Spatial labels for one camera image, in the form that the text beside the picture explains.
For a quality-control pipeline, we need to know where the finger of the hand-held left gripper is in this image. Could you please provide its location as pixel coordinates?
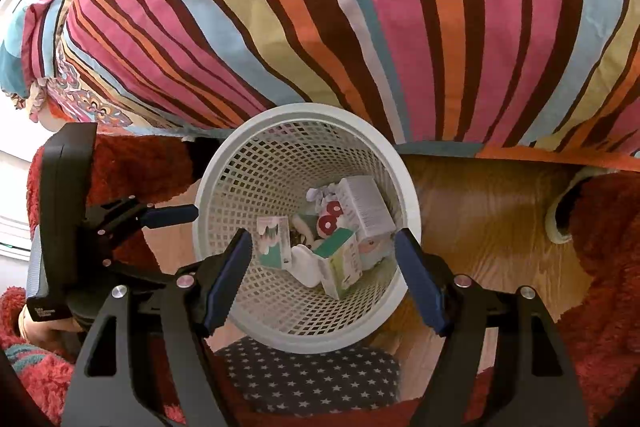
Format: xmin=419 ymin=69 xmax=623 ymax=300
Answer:
xmin=85 ymin=198 xmax=200 ymax=254
xmin=75 ymin=252 xmax=178 ymax=303

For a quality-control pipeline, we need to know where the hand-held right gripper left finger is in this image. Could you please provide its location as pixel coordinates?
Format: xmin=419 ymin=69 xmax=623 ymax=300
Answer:
xmin=60 ymin=227 xmax=253 ymax=427

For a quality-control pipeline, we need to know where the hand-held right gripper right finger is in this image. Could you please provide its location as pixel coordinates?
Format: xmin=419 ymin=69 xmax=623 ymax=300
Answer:
xmin=394 ymin=227 xmax=588 ymax=427

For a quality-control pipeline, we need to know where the pink print carton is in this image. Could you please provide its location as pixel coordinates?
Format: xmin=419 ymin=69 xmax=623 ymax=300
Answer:
xmin=357 ymin=234 xmax=396 ymax=269

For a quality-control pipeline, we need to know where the teal and white box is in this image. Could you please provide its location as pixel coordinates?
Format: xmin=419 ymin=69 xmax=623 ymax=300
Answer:
xmin=256 ymin=215 xmax=292 ymax=270

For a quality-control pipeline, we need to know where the light green carton box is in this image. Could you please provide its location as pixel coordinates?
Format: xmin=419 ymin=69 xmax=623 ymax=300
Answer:
xmin=312 ymin=229 xmax=363 ymax=300

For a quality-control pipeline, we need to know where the white box with blue label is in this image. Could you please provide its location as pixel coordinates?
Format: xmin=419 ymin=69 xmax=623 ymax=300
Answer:
xmin=340 ymin=175 xmax=396 ymax=240

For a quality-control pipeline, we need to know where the red and white packet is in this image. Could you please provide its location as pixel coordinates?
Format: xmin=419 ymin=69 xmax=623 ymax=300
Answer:
xmin=317 ymin=199 xmax=345 ymax=238

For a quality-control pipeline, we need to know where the white paper ball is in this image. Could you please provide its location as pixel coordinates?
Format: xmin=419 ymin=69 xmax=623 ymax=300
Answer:
xmin=306 ymin=183 xmax=347 ymax=210

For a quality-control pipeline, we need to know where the white mesh plastic basket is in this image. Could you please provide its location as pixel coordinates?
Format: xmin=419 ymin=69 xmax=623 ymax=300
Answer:
xmin=192 ymin=103 xmax=422 ymax=354

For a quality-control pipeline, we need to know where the person's left forearm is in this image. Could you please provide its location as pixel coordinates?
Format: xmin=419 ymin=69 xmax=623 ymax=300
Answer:
xmin=0 ymin=287 xmax=76 ymax=427

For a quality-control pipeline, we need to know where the person's left hand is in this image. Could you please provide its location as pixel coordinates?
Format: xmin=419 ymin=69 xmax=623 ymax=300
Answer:
xmin=19 ymin=309 xmax=78 ymax=344

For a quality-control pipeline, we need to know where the paisley patterned bed sheet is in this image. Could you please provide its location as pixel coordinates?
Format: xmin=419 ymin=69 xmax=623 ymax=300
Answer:
xmin=25 ymin=74 xmax=181 ymax=130

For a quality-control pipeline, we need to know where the dark star-patterned cloth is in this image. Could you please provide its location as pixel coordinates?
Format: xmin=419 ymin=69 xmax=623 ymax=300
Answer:
xmin=220 ymin=337 xmax=403 ymax=414

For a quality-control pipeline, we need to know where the red shaggy rug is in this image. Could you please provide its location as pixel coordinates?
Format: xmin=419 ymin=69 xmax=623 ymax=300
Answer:
xmin=0 ymin=134 xmax=640 ymax=427

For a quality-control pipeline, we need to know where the striped colourful blanket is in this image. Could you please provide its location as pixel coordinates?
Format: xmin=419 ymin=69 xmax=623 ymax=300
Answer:
xmin=30 ymin=0 xmax=640 ymax=158

